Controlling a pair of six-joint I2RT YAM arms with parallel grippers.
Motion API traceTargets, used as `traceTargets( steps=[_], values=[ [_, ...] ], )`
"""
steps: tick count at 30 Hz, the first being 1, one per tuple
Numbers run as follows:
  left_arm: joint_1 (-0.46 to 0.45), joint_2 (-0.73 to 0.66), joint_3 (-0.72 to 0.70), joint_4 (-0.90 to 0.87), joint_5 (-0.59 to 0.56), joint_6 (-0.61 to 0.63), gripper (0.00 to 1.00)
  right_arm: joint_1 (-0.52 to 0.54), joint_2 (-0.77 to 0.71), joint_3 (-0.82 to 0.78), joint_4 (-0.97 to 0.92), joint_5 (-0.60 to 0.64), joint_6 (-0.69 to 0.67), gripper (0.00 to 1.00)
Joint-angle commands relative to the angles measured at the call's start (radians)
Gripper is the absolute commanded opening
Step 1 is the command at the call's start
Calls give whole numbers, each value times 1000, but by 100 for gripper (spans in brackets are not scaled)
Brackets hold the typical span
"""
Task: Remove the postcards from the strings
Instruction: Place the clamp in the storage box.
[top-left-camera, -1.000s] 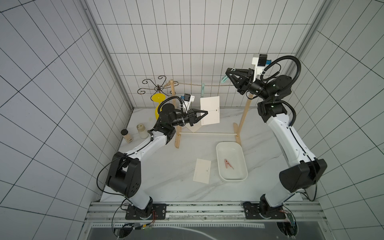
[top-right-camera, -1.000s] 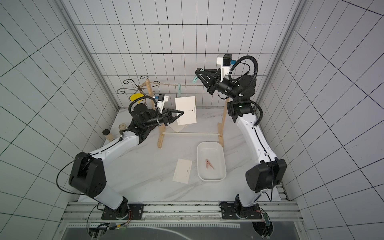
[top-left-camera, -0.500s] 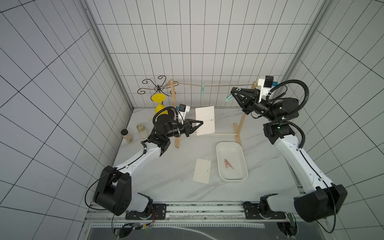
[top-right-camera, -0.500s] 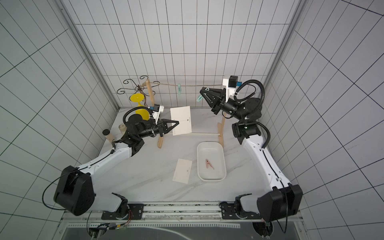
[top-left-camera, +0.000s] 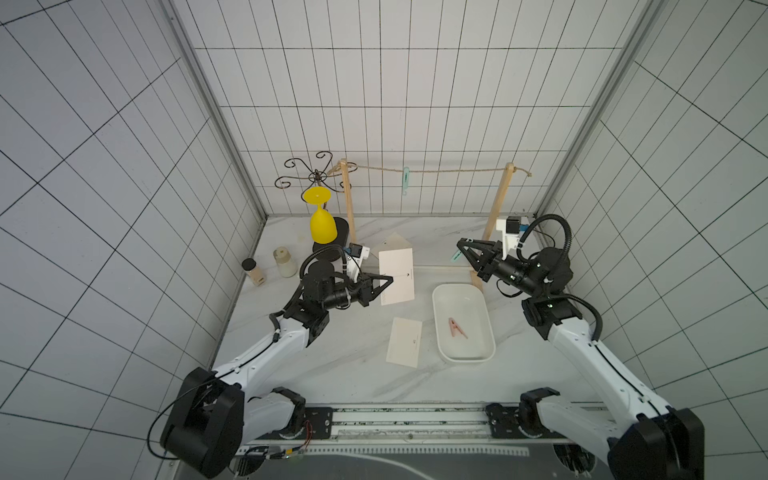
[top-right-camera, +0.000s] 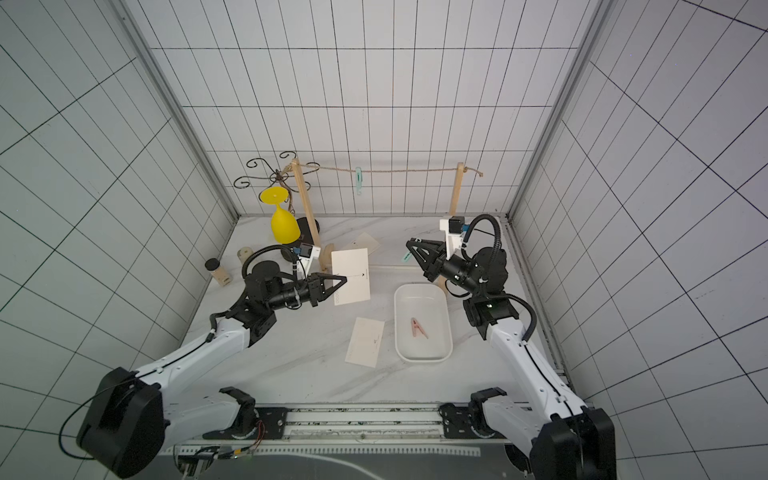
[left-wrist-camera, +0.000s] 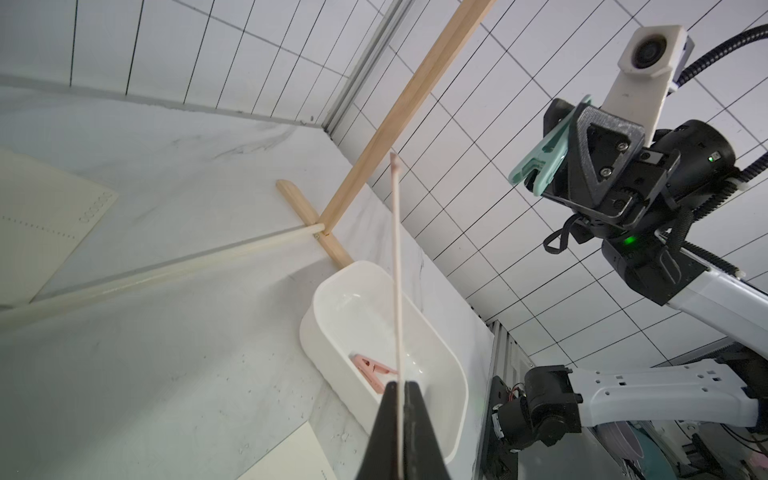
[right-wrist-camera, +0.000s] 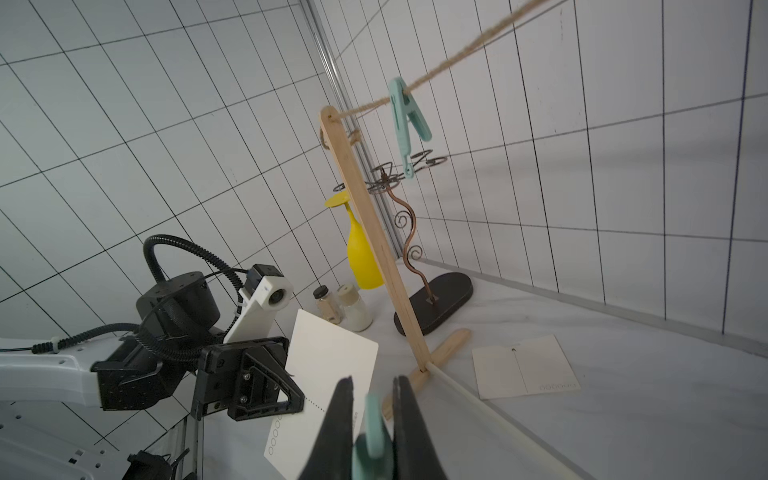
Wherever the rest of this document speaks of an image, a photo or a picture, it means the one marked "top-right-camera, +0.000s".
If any black lid spice jar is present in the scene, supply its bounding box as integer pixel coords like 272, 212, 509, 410
204, 258, 232, 287

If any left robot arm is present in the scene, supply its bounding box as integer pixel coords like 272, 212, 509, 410
76, 260, 347, 479

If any wooden drying rack frame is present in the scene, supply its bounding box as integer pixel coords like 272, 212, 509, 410
289, 157, 466, 298

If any yellow plastic wine glass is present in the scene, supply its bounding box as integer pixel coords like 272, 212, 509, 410
259, 185, 301, 244

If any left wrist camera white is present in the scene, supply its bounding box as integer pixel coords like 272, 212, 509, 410
293, 243, 321, 277

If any black corrugated cable left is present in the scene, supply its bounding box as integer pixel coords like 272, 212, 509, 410
241, 243, 301, 283

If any black corrugated cable right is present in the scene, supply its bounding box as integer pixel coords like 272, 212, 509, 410
458, 213, 502, 265

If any black corrugated cable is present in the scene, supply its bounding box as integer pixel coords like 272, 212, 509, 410
241, 243, 301, 283
458, 213, 502, 265

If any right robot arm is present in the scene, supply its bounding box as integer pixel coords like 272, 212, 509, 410
406, 238, 617, 479

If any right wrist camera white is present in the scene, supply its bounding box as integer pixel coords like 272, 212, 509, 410
439, 216, 468, 260

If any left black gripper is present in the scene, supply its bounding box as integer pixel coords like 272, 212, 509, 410
269, 271, 348, 309

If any aluminium mounting rail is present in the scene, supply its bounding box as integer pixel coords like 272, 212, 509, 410
122, 401, 607, 448

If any pink clothespin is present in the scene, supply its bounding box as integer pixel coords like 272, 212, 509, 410
410, 318, 429, 339

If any white rectangular tray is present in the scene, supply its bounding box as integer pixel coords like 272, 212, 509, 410
394, 283, 453, 363

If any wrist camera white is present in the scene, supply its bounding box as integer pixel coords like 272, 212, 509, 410
293, 243, 321, 277
439, 216, 468, 260

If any beige lid spice jar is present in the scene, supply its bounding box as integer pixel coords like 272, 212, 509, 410
237, 247, 254, 266

